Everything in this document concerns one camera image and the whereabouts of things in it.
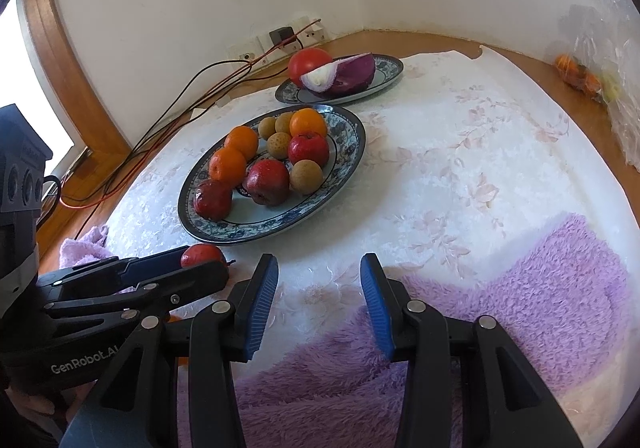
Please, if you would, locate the clear plastic bag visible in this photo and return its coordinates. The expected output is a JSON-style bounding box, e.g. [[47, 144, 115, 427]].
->
[[552, 0, 640, 166]]

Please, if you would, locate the bright red apple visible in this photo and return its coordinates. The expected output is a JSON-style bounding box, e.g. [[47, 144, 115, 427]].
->
[[287, 131, 330, 168]]

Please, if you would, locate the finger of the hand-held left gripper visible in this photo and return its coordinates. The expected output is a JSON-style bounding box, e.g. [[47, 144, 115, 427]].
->
[[46, 261, 232, 330], [39, 245, 192, 297]]

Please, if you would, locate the red tomato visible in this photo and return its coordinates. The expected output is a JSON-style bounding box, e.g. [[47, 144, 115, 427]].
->
[[288, 47, 334, 86]]

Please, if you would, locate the wooden window frame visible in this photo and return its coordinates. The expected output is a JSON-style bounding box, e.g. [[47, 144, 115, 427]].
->
[[22, 0, 133, 259]]

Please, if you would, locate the person's left hand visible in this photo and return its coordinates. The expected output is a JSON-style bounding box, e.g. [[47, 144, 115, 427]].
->
[[5, 379, 94, 425]]

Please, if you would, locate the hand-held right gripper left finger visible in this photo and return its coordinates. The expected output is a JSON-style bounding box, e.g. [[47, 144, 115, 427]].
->
[[60, 253, 280, 448]]

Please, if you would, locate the small orange produce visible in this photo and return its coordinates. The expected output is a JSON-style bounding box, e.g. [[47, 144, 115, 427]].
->
[[555, 53, 603, 96]]

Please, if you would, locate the white wall outlet strip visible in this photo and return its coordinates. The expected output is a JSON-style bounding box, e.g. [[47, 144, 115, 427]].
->
[[225, 16, 328, 63]]

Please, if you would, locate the small blue floral plate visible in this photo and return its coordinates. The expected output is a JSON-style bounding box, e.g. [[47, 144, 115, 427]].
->
[[275, 54, 404, 105]]

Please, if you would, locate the purple fluffy towel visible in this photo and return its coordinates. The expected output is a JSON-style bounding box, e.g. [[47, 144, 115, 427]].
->
[[59, 213, 633, 448]]

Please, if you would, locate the halved red onion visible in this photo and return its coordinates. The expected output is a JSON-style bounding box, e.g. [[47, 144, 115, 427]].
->
[[300, 53, 376, 94]]

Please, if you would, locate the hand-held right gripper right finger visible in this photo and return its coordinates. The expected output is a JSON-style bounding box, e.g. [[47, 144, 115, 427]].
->
[[360, 252, 583, 448]]

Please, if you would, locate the dark red apple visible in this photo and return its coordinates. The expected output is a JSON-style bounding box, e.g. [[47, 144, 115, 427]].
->
[[242, 158, 291, 206], [193, 179, 234, 222], [180, 243, 236, 270]]

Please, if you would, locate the large blue floral plate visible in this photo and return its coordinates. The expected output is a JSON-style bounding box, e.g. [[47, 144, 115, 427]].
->
[[178, 103, 367, 246]]

